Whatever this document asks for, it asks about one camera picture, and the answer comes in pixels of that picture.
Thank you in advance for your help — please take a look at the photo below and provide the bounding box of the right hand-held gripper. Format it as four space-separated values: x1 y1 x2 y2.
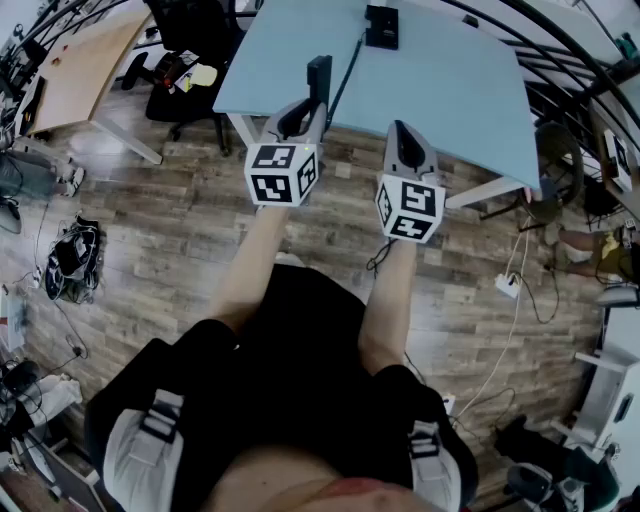
374 119 447 245

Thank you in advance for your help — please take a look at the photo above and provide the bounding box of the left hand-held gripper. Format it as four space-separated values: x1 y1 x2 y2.
243 98 330 208

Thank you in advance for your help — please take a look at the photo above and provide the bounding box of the black clamp device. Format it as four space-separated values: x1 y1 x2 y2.
306 54 334 110

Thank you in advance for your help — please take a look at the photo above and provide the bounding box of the person's right forearm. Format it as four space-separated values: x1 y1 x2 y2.
357 238 420 377

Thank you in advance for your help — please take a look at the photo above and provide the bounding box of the person's left forearm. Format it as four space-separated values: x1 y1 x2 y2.
206 204 290 335

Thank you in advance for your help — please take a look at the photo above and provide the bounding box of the white table leg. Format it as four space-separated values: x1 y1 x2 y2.
443 174 542 210
227 112 267 152

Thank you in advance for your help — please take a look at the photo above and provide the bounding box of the pale yellow cloth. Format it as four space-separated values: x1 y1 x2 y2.
186 63 220 90

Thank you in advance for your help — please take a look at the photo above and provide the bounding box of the round brown stool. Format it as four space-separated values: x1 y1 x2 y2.
518 121 587 232

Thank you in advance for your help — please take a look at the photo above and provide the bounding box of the black office chair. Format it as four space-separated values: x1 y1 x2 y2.
121 0 252 157

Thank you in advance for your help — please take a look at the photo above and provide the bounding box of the white power strip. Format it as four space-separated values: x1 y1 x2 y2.
494 273 522 301

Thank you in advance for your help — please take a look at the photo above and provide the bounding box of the black metal railing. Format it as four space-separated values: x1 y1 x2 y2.
444 0 640 151

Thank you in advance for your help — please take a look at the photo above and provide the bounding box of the white black patterned box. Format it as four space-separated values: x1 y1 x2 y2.
602 128 635 195

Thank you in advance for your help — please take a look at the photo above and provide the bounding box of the light wooden desk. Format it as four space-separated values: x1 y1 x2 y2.
25 8 165 166

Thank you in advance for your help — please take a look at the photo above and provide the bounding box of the person's black shirt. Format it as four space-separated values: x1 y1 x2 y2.
83 263 480 512

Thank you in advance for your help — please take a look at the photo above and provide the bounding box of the white cabinet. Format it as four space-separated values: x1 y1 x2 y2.
573 308 640 444

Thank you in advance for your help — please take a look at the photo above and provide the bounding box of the person's chin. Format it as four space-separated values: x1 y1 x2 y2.
207 443 417 512

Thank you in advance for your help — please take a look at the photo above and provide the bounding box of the thin black cable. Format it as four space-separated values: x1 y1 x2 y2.
328 31 366 122

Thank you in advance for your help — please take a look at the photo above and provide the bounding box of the white cable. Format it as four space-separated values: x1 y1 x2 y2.
451 214 532 422

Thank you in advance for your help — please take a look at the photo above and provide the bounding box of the bundle of black cables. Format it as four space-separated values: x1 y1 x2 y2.
43 213 105 304

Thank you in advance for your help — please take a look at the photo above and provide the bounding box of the grey harness strap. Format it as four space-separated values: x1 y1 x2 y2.
102 388 187 512
406 418 465 512

